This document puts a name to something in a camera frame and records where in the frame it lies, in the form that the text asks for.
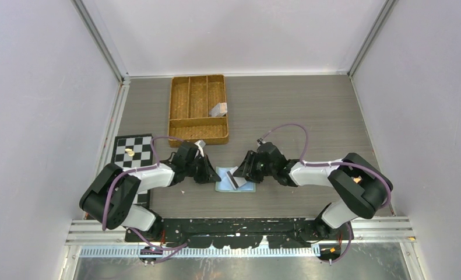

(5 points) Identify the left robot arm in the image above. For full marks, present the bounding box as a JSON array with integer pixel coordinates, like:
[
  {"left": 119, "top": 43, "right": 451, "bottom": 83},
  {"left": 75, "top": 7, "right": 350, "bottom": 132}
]
[{"left": 79, "top": 140, "right": 221, "bottom": 242}]

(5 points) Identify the woven wicker divided tray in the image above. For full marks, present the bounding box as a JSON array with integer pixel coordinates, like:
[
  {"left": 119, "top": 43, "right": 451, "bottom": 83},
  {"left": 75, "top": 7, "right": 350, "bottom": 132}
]
[{"left": 167, "top": 75, "right": 229, "bottom": 145}]

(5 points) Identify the stack of cards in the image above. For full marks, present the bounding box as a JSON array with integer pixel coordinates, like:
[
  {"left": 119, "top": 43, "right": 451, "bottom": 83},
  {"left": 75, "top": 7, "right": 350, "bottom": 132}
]
[{"left": 209, "top": 102, "right": 228, "bottom": 117}]

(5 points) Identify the black white chessboard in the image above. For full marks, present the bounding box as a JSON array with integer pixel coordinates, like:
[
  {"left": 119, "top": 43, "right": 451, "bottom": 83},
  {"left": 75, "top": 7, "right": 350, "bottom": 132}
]
[{"left": 108, "top": 134, "right": 155, "bottom": 209}]

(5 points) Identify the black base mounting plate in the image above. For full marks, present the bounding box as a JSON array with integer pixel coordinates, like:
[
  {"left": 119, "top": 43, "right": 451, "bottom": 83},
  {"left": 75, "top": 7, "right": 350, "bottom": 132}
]
[{"left": 125, "top": 218, "right": 352, "bottom": 249}]

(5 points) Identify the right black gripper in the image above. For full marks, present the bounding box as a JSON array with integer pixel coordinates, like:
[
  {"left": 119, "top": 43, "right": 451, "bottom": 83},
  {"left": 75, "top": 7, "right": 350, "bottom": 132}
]
[{"left": 234, "top": 150, "right": 276, "bottom": 183}]

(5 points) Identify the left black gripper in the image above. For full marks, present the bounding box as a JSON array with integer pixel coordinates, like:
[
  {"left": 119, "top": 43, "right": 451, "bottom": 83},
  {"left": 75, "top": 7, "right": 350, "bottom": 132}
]
[{"left": 185, "top": 153, "right": 220, "bottom": 184}]

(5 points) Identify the green card holder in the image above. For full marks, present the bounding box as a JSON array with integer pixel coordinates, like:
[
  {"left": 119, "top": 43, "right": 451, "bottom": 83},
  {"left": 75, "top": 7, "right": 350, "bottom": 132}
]
[{"left": 215, "top": 166, "right": 256, "bottom": 193}]

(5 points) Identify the aluminium front rail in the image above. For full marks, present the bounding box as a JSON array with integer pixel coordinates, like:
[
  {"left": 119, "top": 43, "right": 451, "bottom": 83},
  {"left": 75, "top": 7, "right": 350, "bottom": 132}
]
[{"left": 66, "top": 216, "right": 416, "bottom": 249}]

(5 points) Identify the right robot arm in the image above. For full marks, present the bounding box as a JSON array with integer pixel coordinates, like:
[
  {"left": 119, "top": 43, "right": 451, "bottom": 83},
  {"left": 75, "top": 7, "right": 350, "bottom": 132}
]
[{"left": 229, "top": 142, "right": 393, "bottom": 240}]

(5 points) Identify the cream chess piece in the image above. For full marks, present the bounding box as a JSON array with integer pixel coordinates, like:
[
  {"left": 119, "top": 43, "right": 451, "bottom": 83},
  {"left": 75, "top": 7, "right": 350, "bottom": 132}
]
[{"left": 125, "top": 148, "right": 135, "bottom": 157}]

